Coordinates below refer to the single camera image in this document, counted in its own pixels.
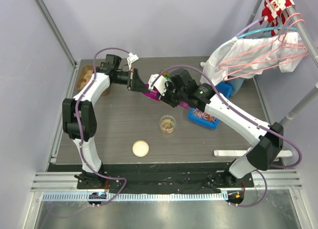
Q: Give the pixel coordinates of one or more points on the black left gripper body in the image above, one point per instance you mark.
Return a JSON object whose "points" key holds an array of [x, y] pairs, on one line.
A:
{"points": [[126, 79]]}

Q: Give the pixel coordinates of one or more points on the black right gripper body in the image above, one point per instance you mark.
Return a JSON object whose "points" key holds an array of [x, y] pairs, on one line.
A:
{"points": [[172, 96]]}

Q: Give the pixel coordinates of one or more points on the magenta plastic scoop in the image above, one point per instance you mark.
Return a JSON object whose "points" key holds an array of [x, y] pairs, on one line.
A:
{"points": [[173, 96]]}

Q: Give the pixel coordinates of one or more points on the dark tin of star candies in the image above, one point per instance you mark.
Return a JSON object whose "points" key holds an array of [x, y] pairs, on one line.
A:
{"points": [[165, 75]]}

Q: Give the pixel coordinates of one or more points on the gold tin of popsicle candies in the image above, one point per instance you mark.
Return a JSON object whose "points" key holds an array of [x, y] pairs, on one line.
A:
{"points": [[86, 82]]}

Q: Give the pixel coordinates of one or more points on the clear glass jar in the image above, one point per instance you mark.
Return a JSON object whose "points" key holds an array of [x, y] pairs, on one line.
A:
{"points": [[167, 124]]}

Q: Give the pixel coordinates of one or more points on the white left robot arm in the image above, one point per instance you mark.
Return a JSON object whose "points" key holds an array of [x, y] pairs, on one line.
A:
{"points": [[79, 120]]}

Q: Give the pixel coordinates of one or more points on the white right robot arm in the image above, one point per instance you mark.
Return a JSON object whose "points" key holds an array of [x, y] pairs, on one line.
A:
{"points": [[264, 139]]}

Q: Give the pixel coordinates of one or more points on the blue bin of lollipops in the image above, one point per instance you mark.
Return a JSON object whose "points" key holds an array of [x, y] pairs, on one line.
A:
{"points": [[204, 119]]}

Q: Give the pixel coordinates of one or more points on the grey blue cloth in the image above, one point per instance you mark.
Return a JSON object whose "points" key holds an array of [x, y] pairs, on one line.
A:
{"points": [[236, 85]]}

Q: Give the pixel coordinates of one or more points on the round gold jar lid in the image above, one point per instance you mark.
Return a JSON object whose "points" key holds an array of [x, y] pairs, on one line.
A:
{"points": [[140, 148]]}

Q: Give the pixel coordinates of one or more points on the white shirt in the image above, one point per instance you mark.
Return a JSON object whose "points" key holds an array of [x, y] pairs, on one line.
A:
{"points": [[210, 67]]}

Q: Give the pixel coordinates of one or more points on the teal hanger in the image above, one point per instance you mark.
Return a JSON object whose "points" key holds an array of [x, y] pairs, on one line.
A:
{"points": [[266, 31]]}

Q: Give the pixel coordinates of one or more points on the red white cloth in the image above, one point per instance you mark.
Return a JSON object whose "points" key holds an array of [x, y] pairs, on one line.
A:
{"points": [[274, 12]]}

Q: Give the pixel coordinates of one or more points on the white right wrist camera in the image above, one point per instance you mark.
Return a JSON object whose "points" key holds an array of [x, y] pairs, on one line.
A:
{"points": [[157, 82]]}

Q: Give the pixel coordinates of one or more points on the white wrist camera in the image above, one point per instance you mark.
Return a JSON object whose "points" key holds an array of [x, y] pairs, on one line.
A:
{"points": [[131, 59], [157, 82]]}

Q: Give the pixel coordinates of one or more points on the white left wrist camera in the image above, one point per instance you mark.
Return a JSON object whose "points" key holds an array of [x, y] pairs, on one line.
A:
{"points": [[131, 59]]}

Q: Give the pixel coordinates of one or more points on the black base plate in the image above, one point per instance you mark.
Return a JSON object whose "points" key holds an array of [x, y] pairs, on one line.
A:
{"points": [[119, 171]]}

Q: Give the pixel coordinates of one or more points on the aluminium corner post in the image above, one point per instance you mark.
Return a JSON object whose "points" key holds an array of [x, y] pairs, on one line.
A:
{"points": [[55, 30]]}

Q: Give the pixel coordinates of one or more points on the pink wire hanger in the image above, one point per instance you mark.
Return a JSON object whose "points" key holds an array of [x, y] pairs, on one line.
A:
{"points": [[250, 57]]}

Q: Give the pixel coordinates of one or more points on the aluminium frame rail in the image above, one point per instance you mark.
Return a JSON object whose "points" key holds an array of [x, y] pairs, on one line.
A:
{"points": [[168, 183]]}

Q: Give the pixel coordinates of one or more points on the slotted cable duct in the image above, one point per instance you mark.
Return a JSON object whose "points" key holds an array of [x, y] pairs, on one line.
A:
{"points": [[101, 197]]}

